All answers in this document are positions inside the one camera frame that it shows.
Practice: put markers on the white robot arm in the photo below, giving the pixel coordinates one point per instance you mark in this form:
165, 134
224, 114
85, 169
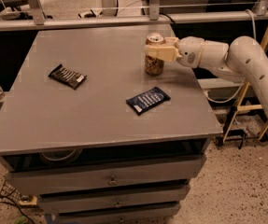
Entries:
243, 59

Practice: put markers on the grey drawer cabinet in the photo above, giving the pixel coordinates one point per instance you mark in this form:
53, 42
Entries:
111, 185

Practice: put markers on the black snack bar wrapper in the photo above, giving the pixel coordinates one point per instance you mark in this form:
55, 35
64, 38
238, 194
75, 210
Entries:
67, 77

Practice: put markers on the orange soda can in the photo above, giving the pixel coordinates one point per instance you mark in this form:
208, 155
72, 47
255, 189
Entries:
154, 66

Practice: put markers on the blue snack bar wrapper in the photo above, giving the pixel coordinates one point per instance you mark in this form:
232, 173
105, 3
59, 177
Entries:
147, 100

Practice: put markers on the metal guard rail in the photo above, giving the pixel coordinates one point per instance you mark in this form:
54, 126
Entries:
25, 25

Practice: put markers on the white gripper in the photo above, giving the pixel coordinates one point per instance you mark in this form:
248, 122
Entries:
190, 51

